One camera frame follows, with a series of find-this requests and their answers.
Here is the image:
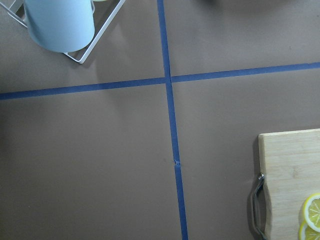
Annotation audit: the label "lemon slice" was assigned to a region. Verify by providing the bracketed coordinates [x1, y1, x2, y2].
[298, 221, 320, 240]
[302, 192, 320, 233]

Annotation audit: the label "wooden cutting board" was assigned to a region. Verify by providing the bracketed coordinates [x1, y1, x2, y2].
[258, 129, 320, 240]

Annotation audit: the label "lower lemon slice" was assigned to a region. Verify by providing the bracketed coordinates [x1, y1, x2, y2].
[298, 221, 320, 240]

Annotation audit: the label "upper lemon slice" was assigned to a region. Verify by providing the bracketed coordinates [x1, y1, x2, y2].
[302, 192, 320, 233]

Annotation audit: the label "white wire cup rack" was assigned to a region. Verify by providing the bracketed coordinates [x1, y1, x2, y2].
[0, 0, 125, 64]

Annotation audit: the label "blue plastic cup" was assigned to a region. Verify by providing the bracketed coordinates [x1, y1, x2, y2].
[23, 0, 95, 53]

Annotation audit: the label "cutting board metal handle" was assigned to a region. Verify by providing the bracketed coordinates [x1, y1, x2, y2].
[251, 172, 268, 240]

